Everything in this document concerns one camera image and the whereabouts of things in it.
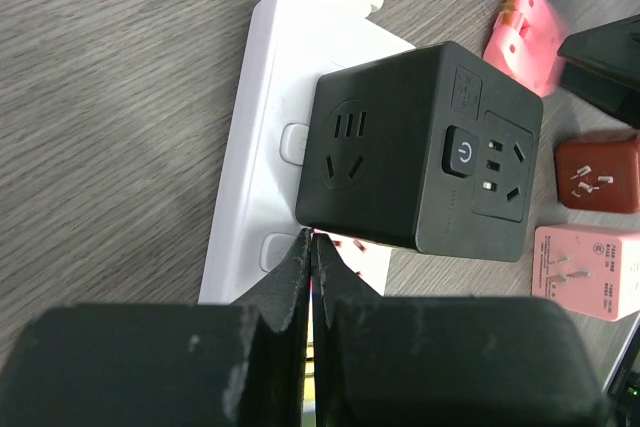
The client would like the small pink cube plug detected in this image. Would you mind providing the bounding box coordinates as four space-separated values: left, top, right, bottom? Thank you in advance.
483 0 568 98

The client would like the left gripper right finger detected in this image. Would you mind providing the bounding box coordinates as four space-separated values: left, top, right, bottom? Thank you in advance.
310 235 611 426

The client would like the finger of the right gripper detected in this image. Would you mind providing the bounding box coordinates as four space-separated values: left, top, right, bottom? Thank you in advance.
558 15 640 128

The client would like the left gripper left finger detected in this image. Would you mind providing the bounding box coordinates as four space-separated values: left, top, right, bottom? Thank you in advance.
1 230 311 426

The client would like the red fish cube plug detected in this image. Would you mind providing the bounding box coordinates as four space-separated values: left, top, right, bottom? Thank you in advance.
554 128 639 214

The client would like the black cube plug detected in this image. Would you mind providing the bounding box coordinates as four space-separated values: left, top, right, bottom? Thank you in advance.
295 41 543 262

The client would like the white power strip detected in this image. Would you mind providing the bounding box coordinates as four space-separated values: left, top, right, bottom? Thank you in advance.
199 0 413 304

